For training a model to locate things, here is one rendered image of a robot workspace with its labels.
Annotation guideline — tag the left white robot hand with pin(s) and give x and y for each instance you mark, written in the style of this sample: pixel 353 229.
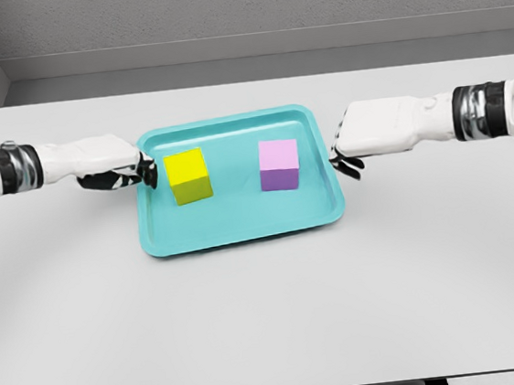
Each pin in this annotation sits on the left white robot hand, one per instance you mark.
pixel 101 156

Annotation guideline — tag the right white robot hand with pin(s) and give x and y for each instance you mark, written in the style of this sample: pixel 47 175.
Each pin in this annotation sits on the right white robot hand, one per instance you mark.
pixel 376 127

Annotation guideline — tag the yellow cube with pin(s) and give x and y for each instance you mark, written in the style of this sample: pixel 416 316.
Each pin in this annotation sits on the yellow cube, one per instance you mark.
pixel 187 174

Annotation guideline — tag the purple cube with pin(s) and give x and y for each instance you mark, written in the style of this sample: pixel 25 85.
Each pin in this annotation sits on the purple cube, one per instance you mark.
pixel 278 163

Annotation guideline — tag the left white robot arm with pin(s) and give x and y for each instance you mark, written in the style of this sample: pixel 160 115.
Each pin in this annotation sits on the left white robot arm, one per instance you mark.
pixel 20 168

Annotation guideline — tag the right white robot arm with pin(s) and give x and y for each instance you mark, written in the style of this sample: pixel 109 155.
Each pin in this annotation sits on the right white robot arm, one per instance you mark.
pixel 483 109

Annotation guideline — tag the teal plastic tray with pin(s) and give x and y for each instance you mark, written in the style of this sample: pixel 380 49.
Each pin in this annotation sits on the teal plastic tray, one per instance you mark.
pixel 237 181

